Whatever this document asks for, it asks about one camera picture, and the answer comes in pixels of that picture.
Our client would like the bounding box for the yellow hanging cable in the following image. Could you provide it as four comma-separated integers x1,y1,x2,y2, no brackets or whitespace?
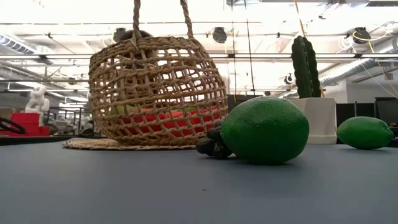
294,0,323,91

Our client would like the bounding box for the large round dark lime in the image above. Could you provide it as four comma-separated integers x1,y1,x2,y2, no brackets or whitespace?
220,96,310,166

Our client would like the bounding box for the corrugated silver air duct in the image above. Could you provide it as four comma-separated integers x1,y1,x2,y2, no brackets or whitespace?
320,37,398,87

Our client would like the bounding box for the white hexagonal plant pot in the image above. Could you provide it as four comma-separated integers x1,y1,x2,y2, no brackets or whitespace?
285,97,338,145

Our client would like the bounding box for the bright green pointed lime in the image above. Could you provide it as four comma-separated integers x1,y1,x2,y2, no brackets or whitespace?
336,116,396,151

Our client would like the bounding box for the woven wicker basket with handles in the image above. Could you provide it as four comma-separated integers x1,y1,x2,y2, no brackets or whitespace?
62,0,229,151

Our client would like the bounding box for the red bell pepper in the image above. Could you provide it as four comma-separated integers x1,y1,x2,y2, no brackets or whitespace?
186,107,220,138

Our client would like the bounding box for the black curved hose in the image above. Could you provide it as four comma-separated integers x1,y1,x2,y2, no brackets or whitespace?
0,116,27,135

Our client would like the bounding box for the red yellow-speckled apple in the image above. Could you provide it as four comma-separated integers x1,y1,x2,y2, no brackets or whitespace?
152,111,190,138

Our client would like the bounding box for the black office monitor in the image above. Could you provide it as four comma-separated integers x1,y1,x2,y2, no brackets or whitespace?
374,96,398,125

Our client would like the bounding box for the red plastic crate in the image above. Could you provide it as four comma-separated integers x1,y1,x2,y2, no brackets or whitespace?
0,112,50,138

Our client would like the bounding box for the dark red apple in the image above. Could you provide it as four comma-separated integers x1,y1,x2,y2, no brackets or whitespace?
119,113,153,136

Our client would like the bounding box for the person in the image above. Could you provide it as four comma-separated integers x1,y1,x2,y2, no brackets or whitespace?
116,29,159,97

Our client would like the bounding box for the ceiling vent grille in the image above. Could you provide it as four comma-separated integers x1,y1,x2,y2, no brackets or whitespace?
0,33,37,56

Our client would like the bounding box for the dark purple grape bunch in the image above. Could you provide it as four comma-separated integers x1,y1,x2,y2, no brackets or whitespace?
195,120,233,161

